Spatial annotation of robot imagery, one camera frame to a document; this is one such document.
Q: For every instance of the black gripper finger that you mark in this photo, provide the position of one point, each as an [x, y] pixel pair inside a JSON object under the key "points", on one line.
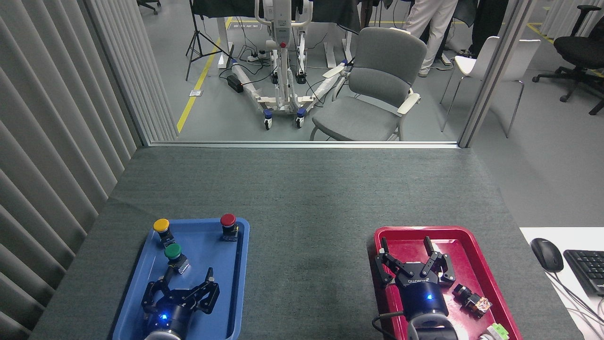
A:
{"points": [[443, 269], [153, 293], [207, 293], [383, 269]]}

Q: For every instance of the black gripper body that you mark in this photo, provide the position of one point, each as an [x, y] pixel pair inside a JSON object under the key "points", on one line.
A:
{"points": [[174, 307], [422, 297]]}

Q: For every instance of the green push button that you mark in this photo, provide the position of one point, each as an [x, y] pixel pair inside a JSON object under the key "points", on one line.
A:
{"points": [[172, 251]]}

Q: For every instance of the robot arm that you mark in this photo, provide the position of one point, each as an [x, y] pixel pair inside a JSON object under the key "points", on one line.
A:
{"points": [[163, 337], [432, 330]]}

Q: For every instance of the yellow push button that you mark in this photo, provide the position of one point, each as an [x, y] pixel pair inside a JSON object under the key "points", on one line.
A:
{"points": [[161, 225]]}

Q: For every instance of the red push button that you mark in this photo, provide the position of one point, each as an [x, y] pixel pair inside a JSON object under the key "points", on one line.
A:
{"points": [[228, 219]]}

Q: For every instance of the red plastic tray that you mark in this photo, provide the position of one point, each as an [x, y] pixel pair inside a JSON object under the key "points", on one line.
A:
{"points": [[472, 264]]}

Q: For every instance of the blue plastic tray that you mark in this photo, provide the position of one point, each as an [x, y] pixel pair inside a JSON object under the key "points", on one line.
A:
{"points": [[207, 250]]}

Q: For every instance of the black computer mouse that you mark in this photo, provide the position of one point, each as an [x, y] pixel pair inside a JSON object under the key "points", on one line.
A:
{"points": [[547, 255]]}

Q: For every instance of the black keyboard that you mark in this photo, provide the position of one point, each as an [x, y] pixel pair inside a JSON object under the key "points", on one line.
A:
{"points": [[587, 269]]}

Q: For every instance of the grey armchair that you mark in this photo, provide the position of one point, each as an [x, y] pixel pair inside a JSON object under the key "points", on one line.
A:
{"points": [[377, 80]]}

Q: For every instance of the silver floor plate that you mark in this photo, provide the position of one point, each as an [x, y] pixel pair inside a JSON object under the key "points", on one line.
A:
{"points": [[196, 93]]}

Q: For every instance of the white chair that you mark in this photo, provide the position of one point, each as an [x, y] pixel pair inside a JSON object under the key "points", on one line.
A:
{"points": [[476, 61]]}

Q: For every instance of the black power adapter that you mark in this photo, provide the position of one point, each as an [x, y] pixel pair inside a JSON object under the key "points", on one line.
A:
{"points": [[234, 83]]}

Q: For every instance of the white stand on wheels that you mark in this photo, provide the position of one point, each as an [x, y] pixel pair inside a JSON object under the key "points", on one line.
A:
{"points": [[283, 61]]}

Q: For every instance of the white power strip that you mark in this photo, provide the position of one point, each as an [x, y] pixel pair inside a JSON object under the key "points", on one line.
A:
{"points": [[255, 58]]}

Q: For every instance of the person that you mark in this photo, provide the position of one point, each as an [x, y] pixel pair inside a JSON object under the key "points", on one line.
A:
{"points": [[436, 23], [488, 23]]}

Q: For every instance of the black tripod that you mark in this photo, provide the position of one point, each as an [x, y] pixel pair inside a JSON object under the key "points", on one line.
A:
{"points": [[198, 42]]}

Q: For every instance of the black office chair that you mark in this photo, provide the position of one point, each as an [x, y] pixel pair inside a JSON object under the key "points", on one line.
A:
{"points": [[150, 4], [578, 49]]}

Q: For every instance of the black orange switch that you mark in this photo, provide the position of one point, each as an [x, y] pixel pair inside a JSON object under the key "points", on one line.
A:
{"points": [[474, 302]]}

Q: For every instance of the green white switch block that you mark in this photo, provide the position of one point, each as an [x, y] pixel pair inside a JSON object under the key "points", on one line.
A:
{"points": [[498, 332]]}

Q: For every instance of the silver table edge rail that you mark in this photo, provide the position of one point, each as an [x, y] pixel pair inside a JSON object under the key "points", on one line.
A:
{"points": [[302, 145]]}

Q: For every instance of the silver post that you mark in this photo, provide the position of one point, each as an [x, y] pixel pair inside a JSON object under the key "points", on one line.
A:
{"points": [[495, 71]]}

